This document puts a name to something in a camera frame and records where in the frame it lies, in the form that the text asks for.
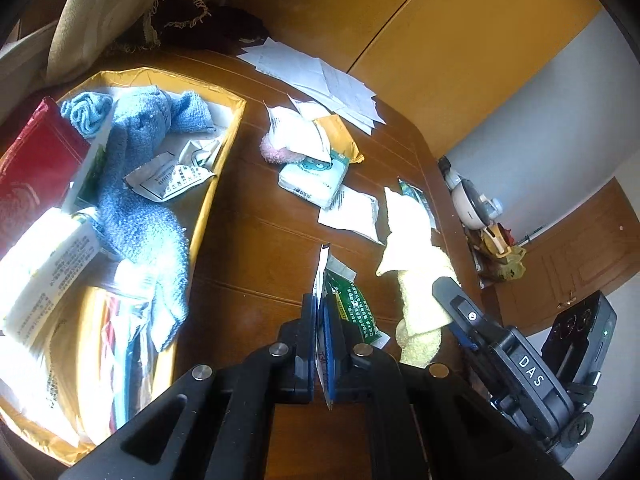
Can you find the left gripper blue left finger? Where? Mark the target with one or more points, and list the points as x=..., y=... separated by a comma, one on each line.
x=308, y=326

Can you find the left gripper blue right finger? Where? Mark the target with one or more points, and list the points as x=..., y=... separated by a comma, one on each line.
x=334, y=358

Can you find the green white sachet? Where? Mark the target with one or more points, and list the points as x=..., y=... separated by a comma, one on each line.
x=335, y=277

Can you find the yellow towel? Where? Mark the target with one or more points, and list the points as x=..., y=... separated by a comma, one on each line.
x=418, y=263

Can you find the teal bear tissue pack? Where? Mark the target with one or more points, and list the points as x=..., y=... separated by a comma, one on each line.
x=314, y=181

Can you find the colourful cloth pack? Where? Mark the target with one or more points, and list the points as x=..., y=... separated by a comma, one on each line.
x=127, y=356

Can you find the white mask packet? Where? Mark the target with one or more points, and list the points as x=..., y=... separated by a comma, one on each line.
x=167, y=175

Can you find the lemon print tissue pack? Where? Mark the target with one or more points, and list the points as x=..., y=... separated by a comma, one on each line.
x=39, y=268

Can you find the white printed plastic bag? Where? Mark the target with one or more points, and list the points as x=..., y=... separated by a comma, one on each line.
x=352, y=211

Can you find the small photo print sachet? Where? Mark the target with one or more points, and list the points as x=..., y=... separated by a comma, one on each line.
x=417, y=194

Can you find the yellow foil packet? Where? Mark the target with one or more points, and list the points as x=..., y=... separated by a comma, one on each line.
x=339, y=137

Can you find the white torn packet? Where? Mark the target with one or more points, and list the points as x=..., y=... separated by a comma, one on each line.
x=291, y=138

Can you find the white rice cooker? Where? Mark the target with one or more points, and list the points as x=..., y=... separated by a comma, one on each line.
x=475, y=210

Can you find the stack of white papers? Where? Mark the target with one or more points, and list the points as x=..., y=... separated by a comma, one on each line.
x=337, y=91

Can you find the white box with yellow tape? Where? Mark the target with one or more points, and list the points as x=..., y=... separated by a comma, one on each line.
x=51, y=396

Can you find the yellow wooden cabinet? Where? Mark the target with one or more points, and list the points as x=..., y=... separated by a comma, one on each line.
x=444, y=64

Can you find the red foil pouch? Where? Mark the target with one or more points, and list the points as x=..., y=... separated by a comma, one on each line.
x=37, y=169

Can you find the dark fringed cloth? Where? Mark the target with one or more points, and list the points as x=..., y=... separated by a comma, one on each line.
x=191, y=24

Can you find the tan patterned curtain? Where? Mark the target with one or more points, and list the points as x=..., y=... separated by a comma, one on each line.
x=62, y=38

